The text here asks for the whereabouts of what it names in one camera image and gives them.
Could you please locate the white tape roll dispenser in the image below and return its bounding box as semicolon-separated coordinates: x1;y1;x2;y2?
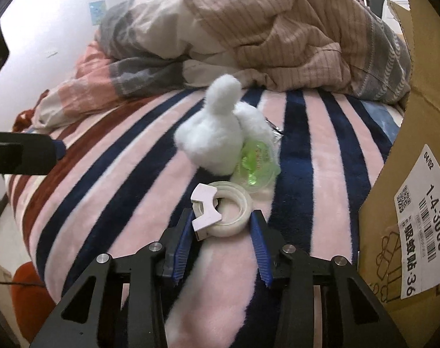
191;181;253;241

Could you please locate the striped fleece blanket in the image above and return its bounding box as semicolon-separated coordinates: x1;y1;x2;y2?
5;89;403;347

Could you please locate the green translucent plastic toy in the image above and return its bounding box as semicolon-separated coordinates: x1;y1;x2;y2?
230;140;281;193

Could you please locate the white fluffy bunny plush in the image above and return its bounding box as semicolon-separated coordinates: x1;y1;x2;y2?
174;75;274;176

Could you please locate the cardboard box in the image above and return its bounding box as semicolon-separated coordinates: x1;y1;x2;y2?
359;0;440;347

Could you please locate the red heart cushion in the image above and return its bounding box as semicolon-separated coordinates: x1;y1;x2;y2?
11;262;55;343

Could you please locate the pink grey patchwork duvet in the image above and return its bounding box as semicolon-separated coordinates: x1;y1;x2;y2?
14;0;411;131

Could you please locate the blue wall poster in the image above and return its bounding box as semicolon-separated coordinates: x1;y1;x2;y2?
89;0;107;26

